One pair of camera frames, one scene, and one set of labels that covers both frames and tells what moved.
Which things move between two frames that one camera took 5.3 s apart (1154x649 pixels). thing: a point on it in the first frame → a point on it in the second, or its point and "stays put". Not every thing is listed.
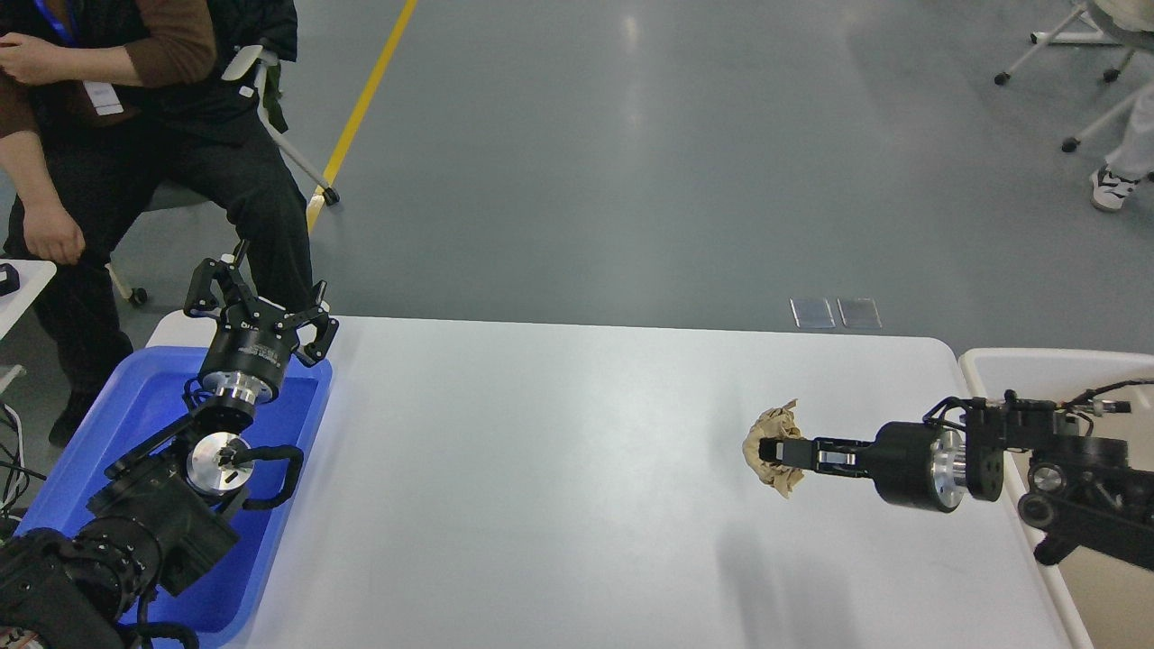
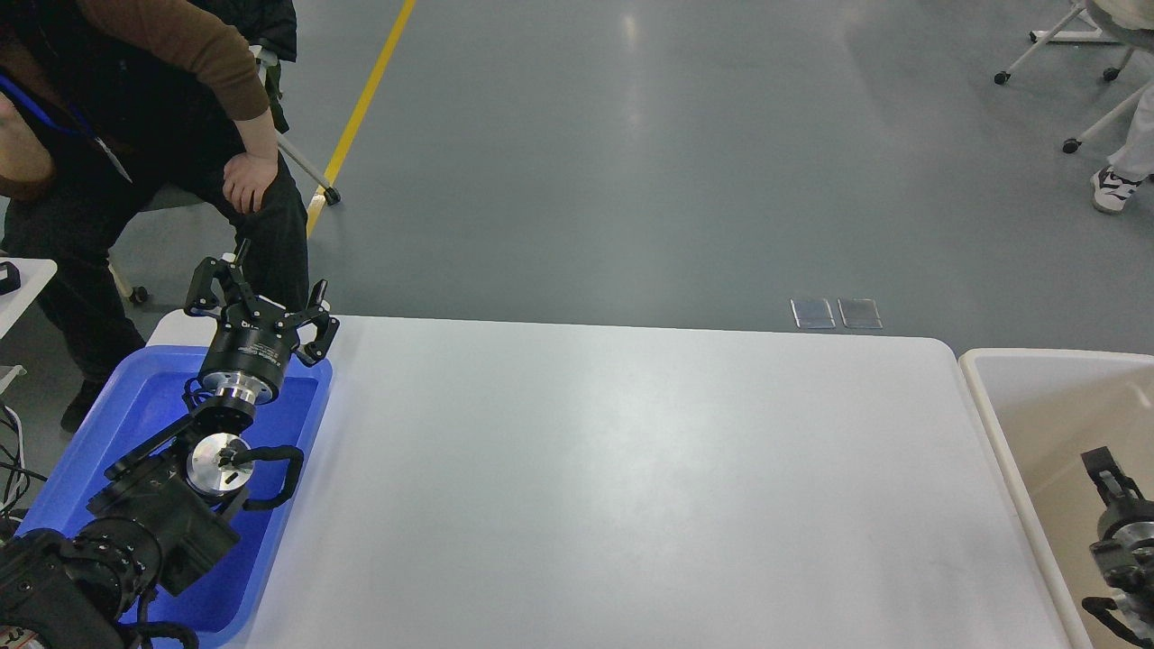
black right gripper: x=915 y=463 → x=1125 y=529
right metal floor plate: x=858 y=312 stays put
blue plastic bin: x=224 y=602 stays put
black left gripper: x=255 y=340 stays put
